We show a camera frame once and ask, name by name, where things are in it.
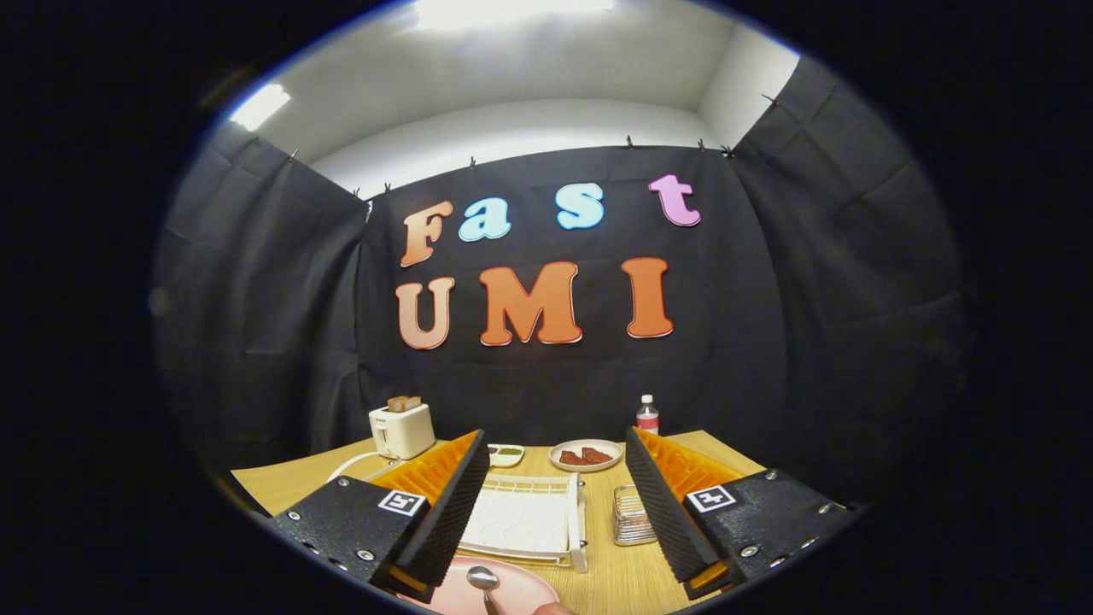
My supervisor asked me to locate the white power cable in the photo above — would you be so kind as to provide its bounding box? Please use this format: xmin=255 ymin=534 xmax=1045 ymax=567
xmin=327 ymin=451 xmax=398 ymax=483

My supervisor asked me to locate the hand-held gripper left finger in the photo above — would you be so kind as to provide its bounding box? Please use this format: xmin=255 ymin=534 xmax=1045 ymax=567
xmin=269 ymin=429 xmax=492 ymax=603

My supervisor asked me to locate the ceiling light panel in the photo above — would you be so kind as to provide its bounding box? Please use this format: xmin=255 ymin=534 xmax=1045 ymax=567
xmin=229 ymin=83 xmax=291 ymax=131

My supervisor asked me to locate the white toaster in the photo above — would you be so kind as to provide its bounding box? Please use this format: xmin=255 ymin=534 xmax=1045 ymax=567
xmin=369 ymin=403 xmax=436 ymax=461

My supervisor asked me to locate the white wire dish rack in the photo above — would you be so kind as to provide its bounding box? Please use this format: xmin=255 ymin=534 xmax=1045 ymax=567
xmin=457 ymin=472 xmax=590 ymax=573

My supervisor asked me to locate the metal spoon with dark handle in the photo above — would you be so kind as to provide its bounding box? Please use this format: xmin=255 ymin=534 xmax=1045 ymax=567
xmin=466 ymin=565 xmax=500 ymax=615

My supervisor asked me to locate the black backdrop cloth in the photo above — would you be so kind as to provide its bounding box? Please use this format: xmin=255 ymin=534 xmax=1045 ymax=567
xmin=154 ymin=56 xmax=970 ymax=513

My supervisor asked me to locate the metal wire basket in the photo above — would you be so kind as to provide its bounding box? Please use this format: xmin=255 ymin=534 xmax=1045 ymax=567
xmin=611 ymin=484 xmax=660 ymax=548

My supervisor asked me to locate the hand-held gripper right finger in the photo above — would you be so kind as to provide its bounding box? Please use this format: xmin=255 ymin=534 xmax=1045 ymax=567
xmin=625 ymin=425 xmax=863 ymax=599

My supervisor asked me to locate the pink plate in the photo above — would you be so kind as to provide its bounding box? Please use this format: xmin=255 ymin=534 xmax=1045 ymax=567
xmin=401 ymin=555 xmax=564 ymax=615

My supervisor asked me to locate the white plate with meat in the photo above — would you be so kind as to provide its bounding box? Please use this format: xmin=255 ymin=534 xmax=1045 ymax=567
xmin=549 ymin=439 xmax=624 ymax=473

